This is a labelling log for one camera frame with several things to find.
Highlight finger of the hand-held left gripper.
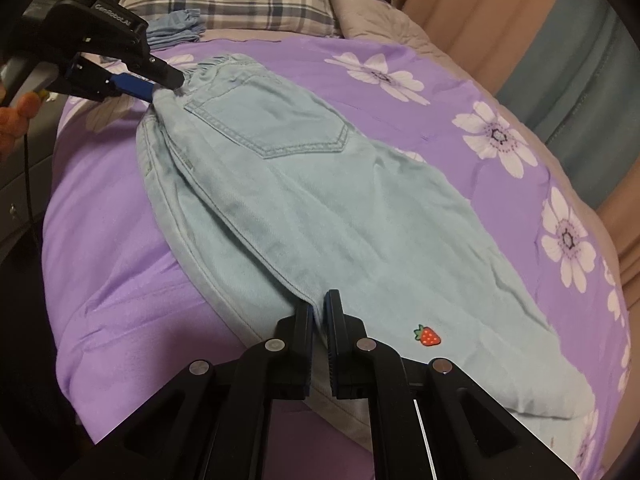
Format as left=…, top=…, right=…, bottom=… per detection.
left=66, top=54, right=157, bottom=104
left=126, top=54, right=185, bottom=94

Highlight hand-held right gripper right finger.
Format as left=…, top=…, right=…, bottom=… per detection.
left=323, top=289, right=581, bottom=480

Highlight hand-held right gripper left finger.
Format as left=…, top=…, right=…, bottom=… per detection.
left=60, top=301, right=315, bottom=480

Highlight light blue denim pants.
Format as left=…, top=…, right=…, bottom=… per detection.
left=136, top=52, right=592, bottom=419

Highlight person's left hand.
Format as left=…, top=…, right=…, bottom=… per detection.
left=0, top=85, right=40, bottom=157

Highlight folded blue clothes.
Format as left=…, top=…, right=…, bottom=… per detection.
left=146, top=7, right=207, bottom=47

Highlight purple floral bedsheet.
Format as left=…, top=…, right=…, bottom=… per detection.
left=42, top=34, right=632, bottom=480

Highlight beige quilted pillow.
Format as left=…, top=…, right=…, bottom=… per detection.
left=327, top=0, right=451, bottom=61

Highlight beige curtain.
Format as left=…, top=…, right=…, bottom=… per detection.
left=395, top=0, right=640, bottom=106

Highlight teal curtain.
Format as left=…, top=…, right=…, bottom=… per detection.
left=492, top=0, right=640, bottom=211

